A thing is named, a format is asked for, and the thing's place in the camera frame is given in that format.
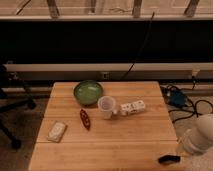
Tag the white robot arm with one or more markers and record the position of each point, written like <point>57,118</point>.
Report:
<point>198,139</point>

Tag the white baseboard heater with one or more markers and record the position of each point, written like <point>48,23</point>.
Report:
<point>113,71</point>

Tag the clear plastic measuring cup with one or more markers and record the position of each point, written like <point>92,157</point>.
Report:
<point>107,106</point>

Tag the green ceramic bowl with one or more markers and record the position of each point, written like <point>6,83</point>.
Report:
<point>87,92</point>

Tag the white power strip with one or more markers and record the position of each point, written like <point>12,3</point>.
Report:
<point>132,108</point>

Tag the red chili pepper toy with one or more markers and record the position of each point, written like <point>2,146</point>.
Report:
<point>85,119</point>

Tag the blue power adapter box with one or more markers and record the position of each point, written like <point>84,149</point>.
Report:
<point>176,98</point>

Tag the black triangular object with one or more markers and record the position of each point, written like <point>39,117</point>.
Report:
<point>169,159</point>

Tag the black office chair base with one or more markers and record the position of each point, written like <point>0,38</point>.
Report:
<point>7,78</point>

